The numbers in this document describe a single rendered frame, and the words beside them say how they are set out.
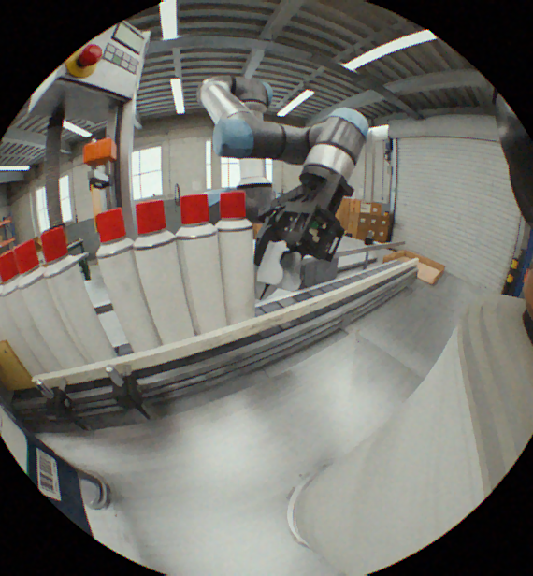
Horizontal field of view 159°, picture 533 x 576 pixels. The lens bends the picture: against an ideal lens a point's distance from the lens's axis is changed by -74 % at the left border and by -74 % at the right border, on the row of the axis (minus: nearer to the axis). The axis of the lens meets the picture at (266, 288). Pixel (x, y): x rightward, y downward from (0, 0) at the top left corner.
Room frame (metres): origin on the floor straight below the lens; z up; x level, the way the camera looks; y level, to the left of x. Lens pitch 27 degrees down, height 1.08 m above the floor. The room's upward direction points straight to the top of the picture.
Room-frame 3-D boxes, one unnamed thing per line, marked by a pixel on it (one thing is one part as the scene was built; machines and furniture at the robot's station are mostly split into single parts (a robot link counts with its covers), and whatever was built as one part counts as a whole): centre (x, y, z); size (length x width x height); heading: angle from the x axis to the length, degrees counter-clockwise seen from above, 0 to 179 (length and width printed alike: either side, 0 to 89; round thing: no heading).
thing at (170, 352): (0.30, -0.12, 0.91); 1.07 x 0.01 x 0.02; 120
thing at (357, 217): (3.97, -2.07, 0.57); 1.20 x 0.85 x 1.14; 111
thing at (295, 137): (0.41, -0.06, 1.19); 0.11 x 0.11 x 0.08; 29
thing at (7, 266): (0.08, 0.34, 0.98); 0.05 x 0.05 x 0.20
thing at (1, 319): (0.05, 0.38, 0.98); 0.05 x 0.05 x 0.20
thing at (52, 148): (0.19, 0.34, 1.18); 0.04 x 0.04 x 0.21
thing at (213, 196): (0.57, 0.15, 1.04); 0.13 x 0.12 x 0.14; 119
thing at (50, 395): (0.04, 0.26, 0.89); 0.06 x 0.03 x 0.12; 30
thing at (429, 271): (0.69, -0.72, 0.85); 0.30 x 0.26 x 0.04; 120
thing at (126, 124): (0.29, 0.26, 1.16); 0.04 x 0.04 x 0.67; 30
